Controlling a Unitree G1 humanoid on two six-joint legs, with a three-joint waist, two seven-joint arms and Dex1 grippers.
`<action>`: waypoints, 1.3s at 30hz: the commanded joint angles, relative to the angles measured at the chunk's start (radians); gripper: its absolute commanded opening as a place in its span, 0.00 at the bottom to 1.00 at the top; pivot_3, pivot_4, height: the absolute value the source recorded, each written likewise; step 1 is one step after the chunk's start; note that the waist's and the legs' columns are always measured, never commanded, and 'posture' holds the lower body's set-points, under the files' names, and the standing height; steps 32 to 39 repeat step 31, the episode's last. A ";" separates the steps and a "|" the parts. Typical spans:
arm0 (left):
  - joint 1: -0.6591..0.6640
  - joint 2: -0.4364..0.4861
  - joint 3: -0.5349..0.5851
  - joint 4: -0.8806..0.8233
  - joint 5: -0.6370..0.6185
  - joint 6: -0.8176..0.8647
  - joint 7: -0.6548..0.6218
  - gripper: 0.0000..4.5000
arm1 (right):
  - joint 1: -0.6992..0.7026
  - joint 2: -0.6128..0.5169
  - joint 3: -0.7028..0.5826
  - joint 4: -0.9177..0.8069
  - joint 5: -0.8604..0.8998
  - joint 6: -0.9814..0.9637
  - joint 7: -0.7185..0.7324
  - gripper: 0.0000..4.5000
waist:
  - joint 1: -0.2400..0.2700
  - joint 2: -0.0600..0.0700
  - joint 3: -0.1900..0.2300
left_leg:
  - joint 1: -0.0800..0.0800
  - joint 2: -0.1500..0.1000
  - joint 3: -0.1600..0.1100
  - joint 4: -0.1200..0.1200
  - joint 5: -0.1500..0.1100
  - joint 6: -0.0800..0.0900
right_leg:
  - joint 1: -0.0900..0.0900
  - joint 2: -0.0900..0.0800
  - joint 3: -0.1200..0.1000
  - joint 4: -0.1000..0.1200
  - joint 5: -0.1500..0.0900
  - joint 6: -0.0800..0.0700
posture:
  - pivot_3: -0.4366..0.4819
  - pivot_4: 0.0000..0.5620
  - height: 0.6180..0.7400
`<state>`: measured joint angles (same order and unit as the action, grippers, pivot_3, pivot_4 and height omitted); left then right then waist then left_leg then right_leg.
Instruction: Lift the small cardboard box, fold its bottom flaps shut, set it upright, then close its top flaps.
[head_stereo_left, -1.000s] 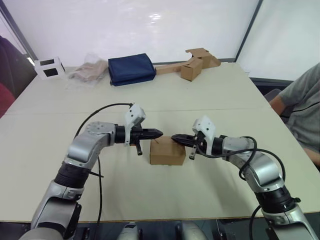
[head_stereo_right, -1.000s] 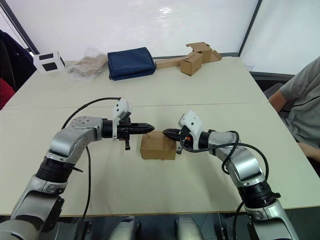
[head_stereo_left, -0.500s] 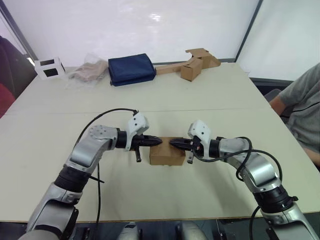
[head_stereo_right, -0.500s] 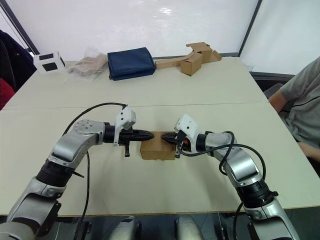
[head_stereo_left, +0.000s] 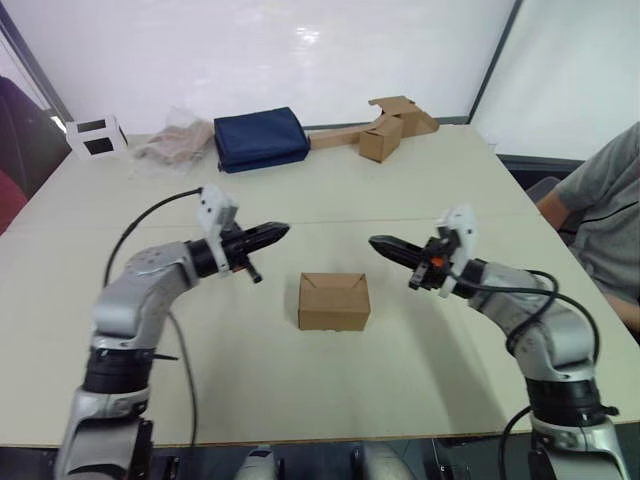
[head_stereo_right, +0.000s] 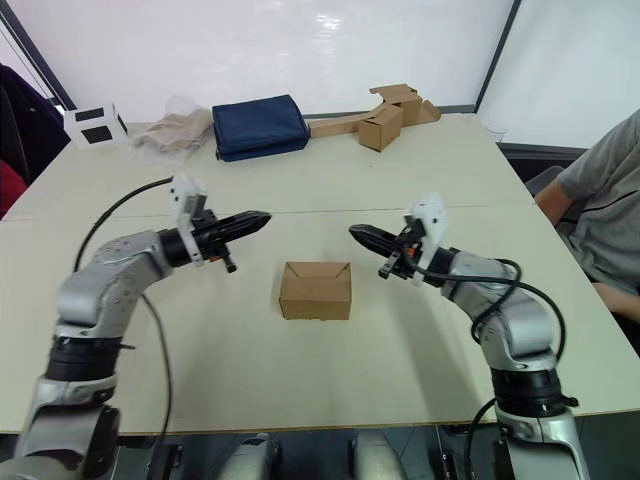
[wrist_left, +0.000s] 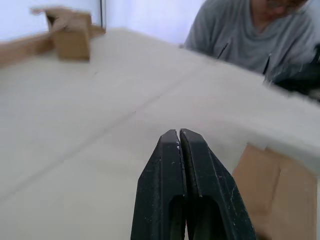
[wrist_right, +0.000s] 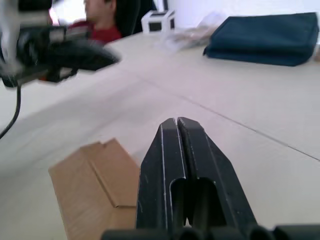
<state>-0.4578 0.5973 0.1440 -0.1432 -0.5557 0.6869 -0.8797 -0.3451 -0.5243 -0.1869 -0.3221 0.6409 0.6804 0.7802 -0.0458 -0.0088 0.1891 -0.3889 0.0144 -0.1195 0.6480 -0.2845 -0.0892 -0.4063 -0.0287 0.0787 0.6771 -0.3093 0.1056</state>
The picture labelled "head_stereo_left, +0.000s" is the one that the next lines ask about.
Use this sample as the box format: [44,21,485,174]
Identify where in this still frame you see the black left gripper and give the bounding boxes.
[219,221,293,286]

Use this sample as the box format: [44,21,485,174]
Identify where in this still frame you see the grey partition frame post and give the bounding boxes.
[0,3,75,123]
[466,0,525,126]

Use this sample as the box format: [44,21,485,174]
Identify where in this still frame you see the grey chair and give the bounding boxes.
[524,175,562,203]

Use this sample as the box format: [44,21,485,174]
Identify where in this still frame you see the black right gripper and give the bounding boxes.
[367,234,459,293]

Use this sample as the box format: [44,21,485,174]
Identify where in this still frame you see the person in grey shirt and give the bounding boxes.
[534,121,640,347]

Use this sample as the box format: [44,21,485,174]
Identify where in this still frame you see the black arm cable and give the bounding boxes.
[102,187,206,289]
[449,268,602,374]

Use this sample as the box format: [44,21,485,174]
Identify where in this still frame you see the clear plastic bag, brown contents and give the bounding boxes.
[127,105,217,179]

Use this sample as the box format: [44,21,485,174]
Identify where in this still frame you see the flat unfolded cardboard sheet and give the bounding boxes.
[305,95,441,152]

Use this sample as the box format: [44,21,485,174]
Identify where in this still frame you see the small closed cardboard box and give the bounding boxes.
[297,271,372,333]

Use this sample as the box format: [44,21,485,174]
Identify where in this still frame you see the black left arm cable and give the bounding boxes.
[102,187,206,289]

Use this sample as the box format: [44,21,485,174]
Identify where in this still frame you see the dark red cloth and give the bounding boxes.
[0,168,29,237]

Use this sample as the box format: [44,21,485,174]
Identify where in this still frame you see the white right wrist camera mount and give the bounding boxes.
[433,203,477,301]

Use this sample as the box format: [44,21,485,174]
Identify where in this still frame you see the white box with black windows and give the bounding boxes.
[65,115,130,162]

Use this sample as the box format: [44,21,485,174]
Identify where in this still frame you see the silver rounded robot part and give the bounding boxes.
[357,441,412,480]
[233,443,277,480]

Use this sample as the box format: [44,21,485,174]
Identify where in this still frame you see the navy blue fabric bag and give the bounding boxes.
[213,105,312,175]

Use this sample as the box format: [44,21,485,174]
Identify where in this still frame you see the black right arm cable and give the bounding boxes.
[449,268,602,374]

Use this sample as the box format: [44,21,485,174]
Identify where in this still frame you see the small open cardboard box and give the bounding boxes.
[358,118,404,163]

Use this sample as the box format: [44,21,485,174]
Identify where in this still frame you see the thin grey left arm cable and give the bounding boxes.
[167,311,199,447]

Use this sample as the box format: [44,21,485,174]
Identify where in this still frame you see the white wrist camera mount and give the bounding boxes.
[194,183,239,277]
[433,203,477,301]

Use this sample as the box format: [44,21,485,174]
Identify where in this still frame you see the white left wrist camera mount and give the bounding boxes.
[194,183,239,277]

